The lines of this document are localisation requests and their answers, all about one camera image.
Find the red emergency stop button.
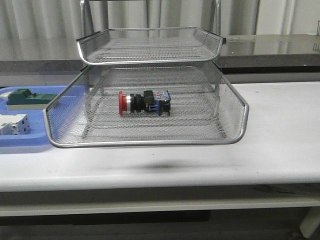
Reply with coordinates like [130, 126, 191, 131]
[118, 90, 171, 116]

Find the grey stone counter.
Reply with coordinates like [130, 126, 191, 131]
[0, 34, 320, 87]

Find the blue plastic tray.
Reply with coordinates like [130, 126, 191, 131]
[0, 84, 86, 147]

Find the green terminal block module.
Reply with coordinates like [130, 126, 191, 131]
[6, 88, 57, 110]

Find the white circuit breaker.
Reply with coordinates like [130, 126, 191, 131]
[0, 114, 30, 136]

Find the grey pleated curtain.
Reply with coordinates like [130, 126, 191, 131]
[0, 0, 320, 40]

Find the grey metal rack frame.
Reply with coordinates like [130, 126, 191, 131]
[79, 0, 227, 140]

